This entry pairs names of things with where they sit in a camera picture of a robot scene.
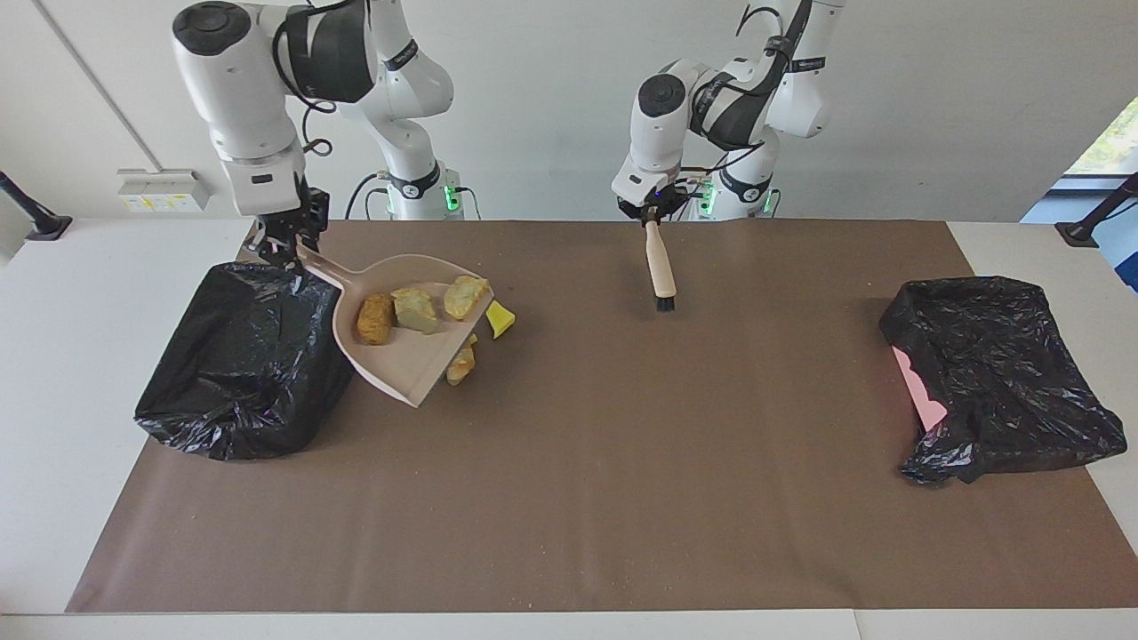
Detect brown bread roll toy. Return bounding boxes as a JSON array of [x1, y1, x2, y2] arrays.
[[357, 293, 397, 347]]

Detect black right arm base cable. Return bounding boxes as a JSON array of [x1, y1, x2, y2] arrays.
[[345, 173, 392, 220]]

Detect pink plastic bin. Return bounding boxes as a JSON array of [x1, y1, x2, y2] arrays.
[[892, 347, 949, 433]]

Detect beige plastic dustpan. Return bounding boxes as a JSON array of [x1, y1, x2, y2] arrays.
[[296, 247, 495, 409]]

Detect black stand with clamp foot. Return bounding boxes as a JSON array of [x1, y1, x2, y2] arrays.
[[1055, 172, 1138, 248], [0, 169, 74, 242]]

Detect white wall socket box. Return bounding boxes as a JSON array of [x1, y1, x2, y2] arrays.
[[117, 169, 212, 212]]

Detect pale green trash piece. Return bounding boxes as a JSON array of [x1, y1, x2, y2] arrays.
[[391, 286, 439, 335]]

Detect black plastic trash bag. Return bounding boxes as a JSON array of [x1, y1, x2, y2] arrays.
[[879, 276, 1128, 485]]

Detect left black-bagged bin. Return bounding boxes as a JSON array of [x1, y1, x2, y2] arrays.
[[134, 261, 357, 461]]

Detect pale yellow trash piece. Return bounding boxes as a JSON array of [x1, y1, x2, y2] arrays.
[[443, 275, 491, 322]]

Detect striped orange croissant toy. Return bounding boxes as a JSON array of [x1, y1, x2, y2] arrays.
[[445, 334, 478, 387]]

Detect window with green view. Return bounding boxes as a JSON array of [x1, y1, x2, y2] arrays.
[[1062, 93, 1138, 179]]

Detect brown paper table mat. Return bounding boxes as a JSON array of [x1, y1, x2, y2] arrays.
[[67, 220, 1138, 614]]

